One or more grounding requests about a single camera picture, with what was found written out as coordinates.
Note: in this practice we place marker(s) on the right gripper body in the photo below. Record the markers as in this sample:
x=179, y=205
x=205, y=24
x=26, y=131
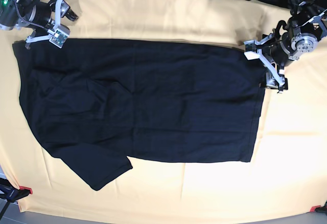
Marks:
x=43, y=15

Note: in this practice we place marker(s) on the red black clamp left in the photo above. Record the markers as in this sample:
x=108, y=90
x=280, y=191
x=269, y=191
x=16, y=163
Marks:
x=12, y=194

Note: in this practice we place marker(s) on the yellow table cloth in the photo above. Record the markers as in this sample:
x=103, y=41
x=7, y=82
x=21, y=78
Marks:
x=287, y=173

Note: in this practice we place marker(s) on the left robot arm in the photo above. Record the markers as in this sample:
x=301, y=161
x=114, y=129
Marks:
x=291, y=39

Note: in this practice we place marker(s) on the black T-shirt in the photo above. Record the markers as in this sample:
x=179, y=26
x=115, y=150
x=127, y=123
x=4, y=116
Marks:
x=96, y=103

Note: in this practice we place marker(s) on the red black clamp right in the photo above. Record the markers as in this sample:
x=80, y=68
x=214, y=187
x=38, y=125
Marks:
x=320, y=209

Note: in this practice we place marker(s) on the red black clamp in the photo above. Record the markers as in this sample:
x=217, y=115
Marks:
x=12, y=194
x=320, y=209

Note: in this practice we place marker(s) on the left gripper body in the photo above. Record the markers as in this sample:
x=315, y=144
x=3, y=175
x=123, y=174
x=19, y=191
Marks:
x=281, y=52

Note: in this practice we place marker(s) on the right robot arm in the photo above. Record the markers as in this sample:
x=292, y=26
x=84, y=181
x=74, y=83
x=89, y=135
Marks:
x=18, y=14

